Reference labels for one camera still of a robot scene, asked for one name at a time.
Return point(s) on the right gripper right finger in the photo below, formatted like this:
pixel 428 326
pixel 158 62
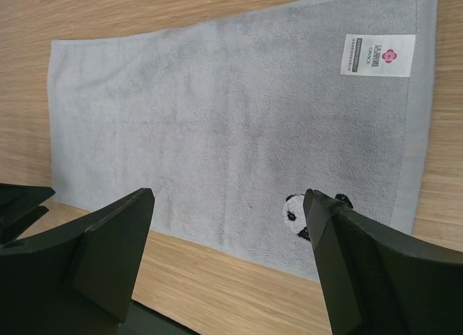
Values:
pixel 378 280

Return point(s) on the grey panda towel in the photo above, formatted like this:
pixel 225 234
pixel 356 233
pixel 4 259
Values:
pixel 231 121

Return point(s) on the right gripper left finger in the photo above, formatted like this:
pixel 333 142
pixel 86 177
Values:
pixel 77 278

